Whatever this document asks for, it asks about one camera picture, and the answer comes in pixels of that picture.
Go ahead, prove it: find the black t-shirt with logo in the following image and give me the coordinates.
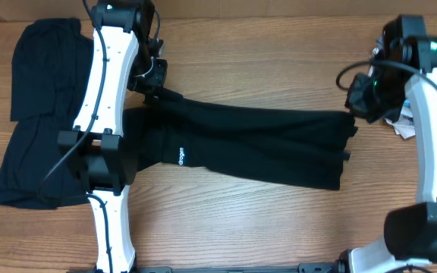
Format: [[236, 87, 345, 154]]
[[124, 89, 357, 190]]

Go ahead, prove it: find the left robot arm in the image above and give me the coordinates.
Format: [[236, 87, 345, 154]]
[[58, 1, 168, 273]]

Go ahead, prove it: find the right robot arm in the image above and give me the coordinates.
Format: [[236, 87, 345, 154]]
[[329, 15, 437, 273]]

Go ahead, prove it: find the beige garment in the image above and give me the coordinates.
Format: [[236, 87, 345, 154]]
[[371, 37, 416, 139]]

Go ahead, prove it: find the black folded garment pile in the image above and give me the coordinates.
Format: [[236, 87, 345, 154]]
[[0, 18, 93, 209]]

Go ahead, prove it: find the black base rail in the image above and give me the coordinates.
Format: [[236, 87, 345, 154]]
[[66, 261, 352, 273]]

